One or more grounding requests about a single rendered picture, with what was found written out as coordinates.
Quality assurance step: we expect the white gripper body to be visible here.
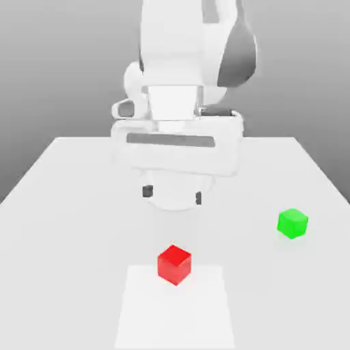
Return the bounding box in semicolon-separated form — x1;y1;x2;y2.
110;119;245;178

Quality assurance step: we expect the small red cube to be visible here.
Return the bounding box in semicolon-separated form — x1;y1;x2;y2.
157;244;193;287

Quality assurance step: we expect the small green cube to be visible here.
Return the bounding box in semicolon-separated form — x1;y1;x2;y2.
276;208;310;240

